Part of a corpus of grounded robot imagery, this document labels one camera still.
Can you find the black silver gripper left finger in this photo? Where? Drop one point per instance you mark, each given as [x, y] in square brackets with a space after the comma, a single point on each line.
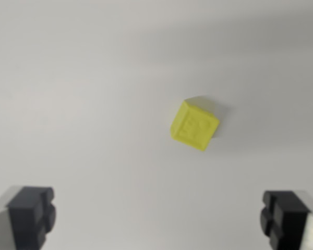
[28, 218]

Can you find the black silver gripper right finger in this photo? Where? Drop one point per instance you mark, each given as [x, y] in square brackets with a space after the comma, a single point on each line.
[289, 221]

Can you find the yellow embossed cube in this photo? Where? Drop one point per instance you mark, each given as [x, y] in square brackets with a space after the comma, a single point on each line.
[194, 127]

